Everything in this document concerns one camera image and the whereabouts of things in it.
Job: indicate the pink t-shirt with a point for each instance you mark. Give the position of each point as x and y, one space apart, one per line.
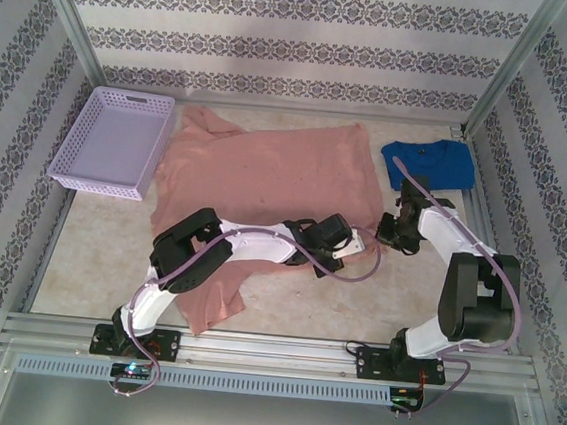
277 172

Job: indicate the blue t-shirt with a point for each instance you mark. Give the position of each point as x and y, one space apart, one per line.
449 163

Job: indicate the lilac perforated plastic basket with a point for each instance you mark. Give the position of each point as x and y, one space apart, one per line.
114 141

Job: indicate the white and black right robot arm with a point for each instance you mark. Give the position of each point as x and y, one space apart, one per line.
475 311

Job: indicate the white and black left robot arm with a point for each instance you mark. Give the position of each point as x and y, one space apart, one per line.
188 258

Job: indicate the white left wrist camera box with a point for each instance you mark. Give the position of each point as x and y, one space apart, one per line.
350 246

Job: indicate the ribbed aluminium side rail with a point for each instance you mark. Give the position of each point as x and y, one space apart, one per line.
475 203

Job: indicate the aluminium frame crossbar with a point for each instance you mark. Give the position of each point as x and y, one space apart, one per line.
293 109

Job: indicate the aluminium mounting rail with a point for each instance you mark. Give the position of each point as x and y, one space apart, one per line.
270 353

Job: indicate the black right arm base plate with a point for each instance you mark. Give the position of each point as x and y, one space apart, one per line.
374 364

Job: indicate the aluminium frame post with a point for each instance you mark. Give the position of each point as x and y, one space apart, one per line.
75 27
509 68

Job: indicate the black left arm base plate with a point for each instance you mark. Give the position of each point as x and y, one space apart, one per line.
165 346

